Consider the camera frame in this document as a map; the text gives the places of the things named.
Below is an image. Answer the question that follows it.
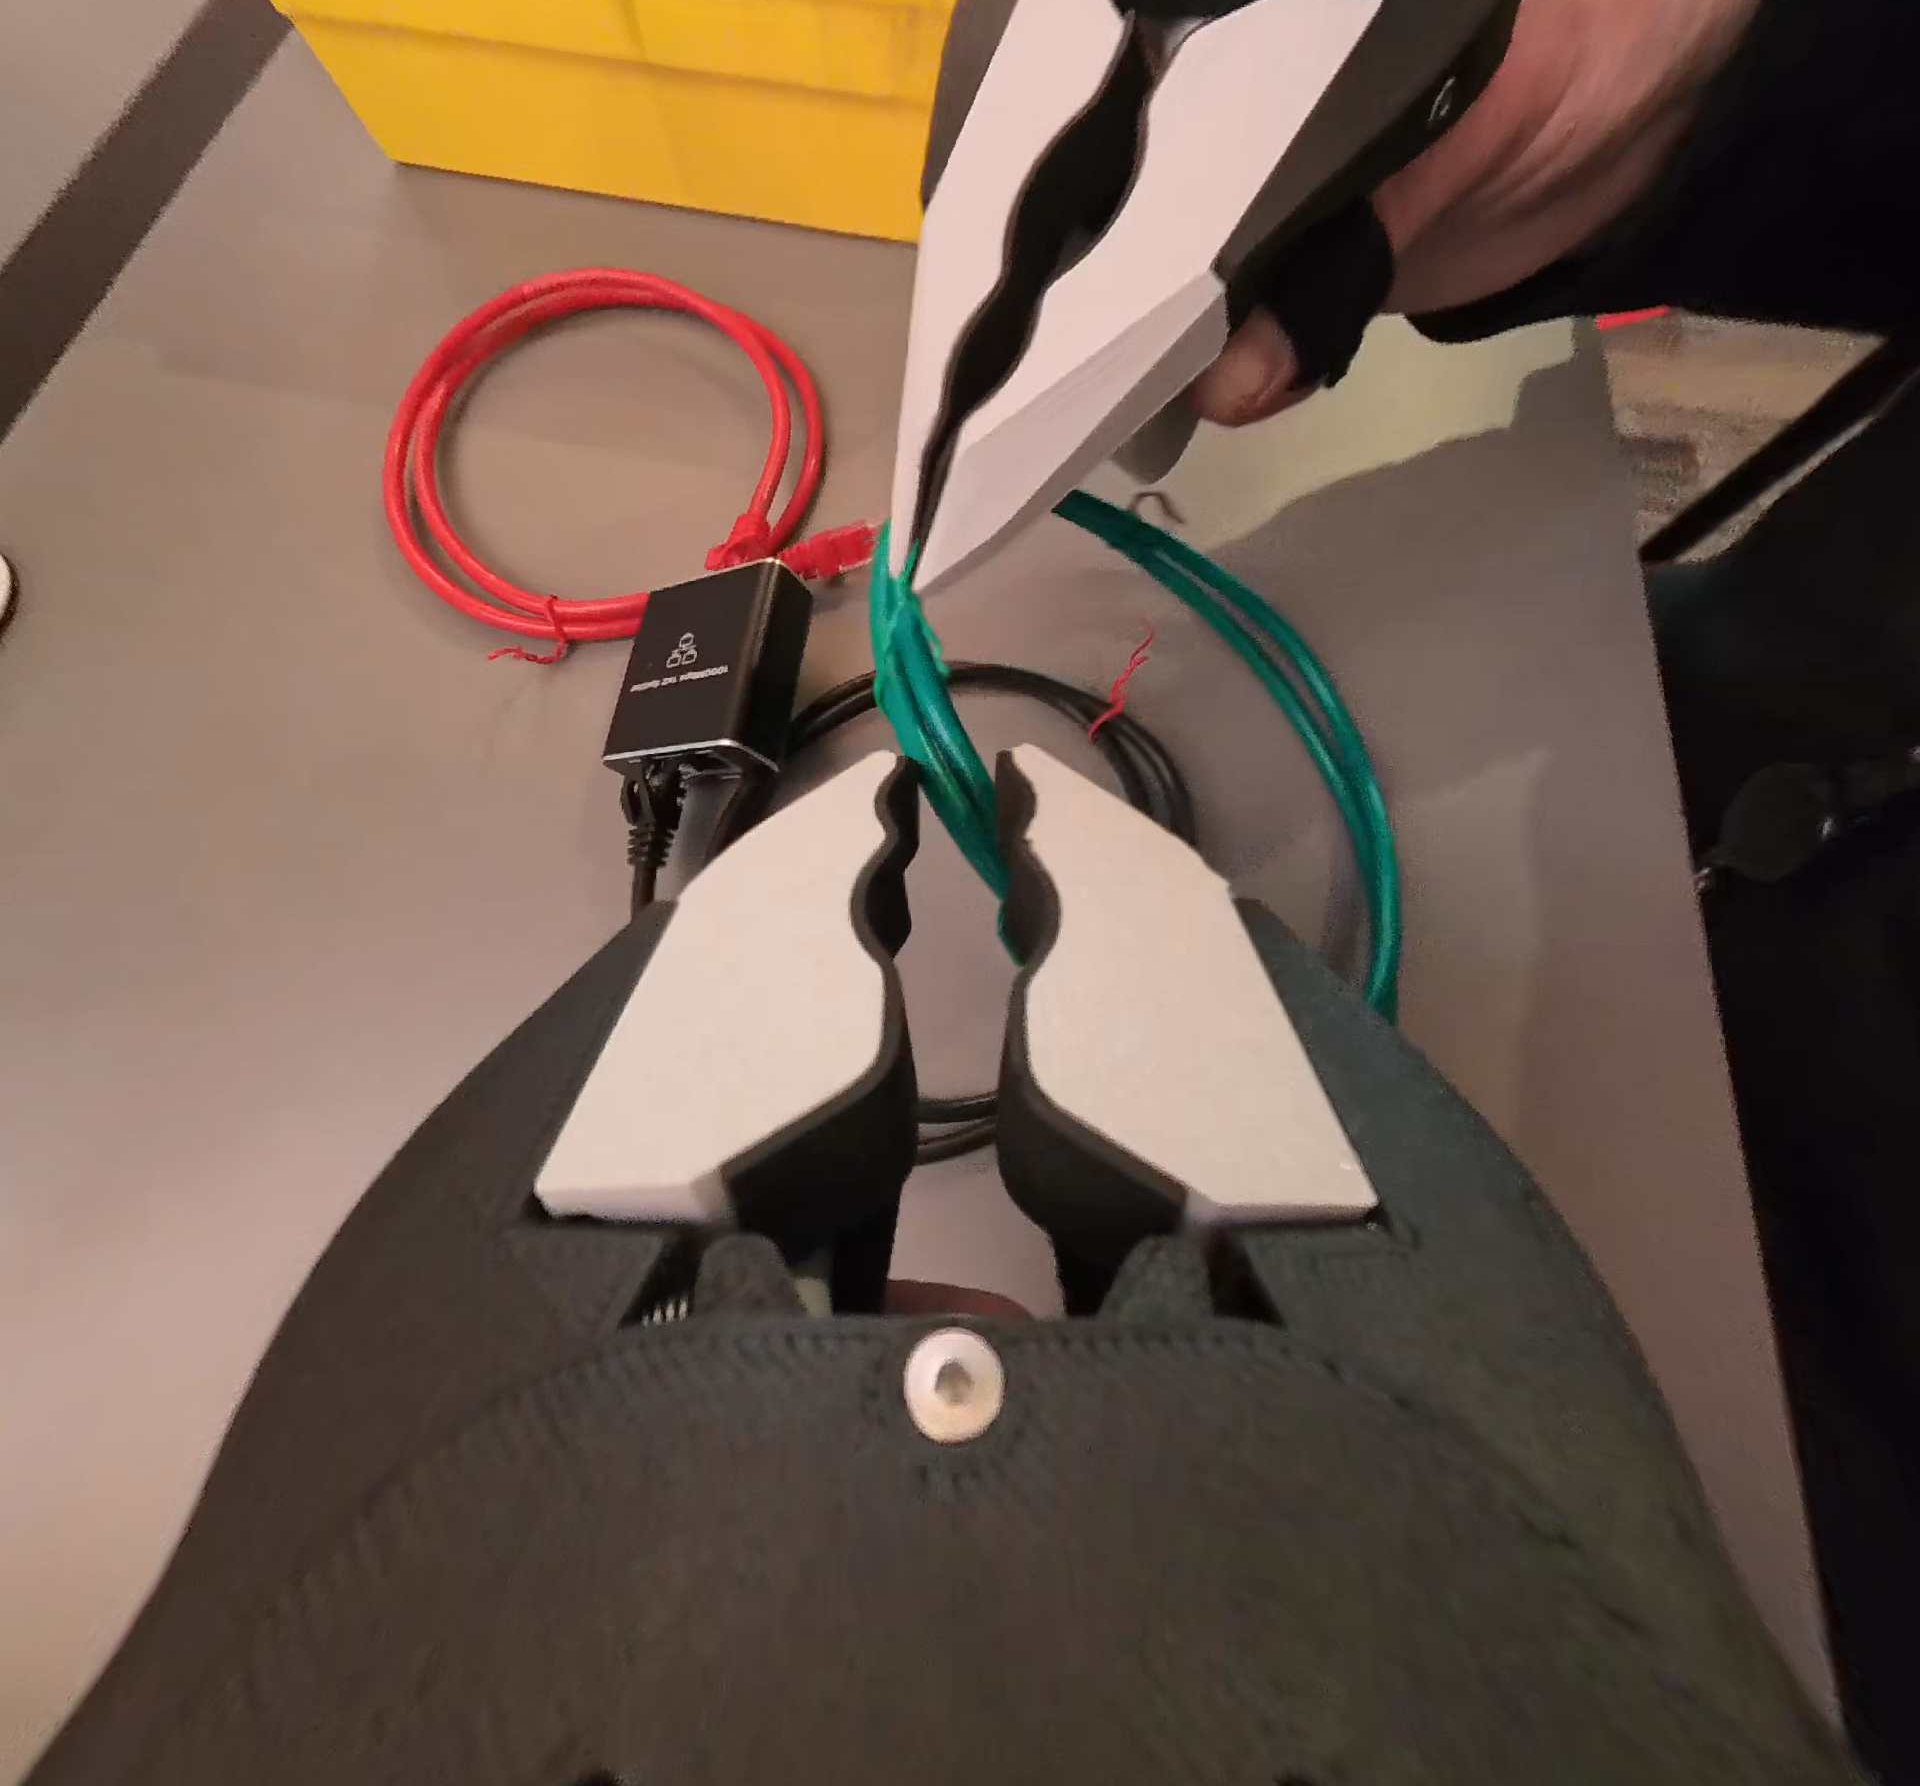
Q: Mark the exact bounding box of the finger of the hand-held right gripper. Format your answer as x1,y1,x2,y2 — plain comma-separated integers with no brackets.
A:
917,0,1386,608
890,0,1156,591

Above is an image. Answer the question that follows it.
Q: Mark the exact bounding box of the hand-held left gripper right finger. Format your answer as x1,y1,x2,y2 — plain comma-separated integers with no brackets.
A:
994,743,1383,1236

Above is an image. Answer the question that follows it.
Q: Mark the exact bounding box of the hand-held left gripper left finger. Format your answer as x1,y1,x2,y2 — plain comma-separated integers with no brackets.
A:
533,752,921,1229

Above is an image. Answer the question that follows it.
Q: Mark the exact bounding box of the black ethernet cable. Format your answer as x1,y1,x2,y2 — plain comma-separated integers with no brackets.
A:
622,660,1203,1160

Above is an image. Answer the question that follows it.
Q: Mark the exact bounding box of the black ethernet splitter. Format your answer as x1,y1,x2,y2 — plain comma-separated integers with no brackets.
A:
603,559,818,780

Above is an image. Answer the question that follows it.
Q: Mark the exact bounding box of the green ethernet cable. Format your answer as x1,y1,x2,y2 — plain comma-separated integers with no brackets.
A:
871,494,1404,1026

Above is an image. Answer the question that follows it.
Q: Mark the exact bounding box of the yellow plastic bin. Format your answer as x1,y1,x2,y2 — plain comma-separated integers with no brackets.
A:
177,0,1038,243

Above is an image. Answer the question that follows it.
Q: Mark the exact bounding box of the person's right forearm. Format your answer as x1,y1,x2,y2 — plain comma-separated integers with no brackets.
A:
1409,0,1920,347

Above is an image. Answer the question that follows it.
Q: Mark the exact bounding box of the person's right hand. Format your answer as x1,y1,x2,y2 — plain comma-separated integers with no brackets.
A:
1196,0,1787,431

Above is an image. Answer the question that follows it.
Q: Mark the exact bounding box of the red twist tie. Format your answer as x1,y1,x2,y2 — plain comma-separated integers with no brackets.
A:
1086,628,1161,743
488,596,583,672

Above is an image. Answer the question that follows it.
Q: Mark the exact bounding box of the green twist tie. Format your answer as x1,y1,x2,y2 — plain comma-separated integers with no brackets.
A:
874,573,947,679

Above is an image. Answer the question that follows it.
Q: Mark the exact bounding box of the person's black jacket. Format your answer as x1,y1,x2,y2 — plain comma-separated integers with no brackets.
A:
1643,573,1920,1786

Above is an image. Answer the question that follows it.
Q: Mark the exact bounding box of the red ethernet cable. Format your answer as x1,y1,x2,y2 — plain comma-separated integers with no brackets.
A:
386,268,878,649

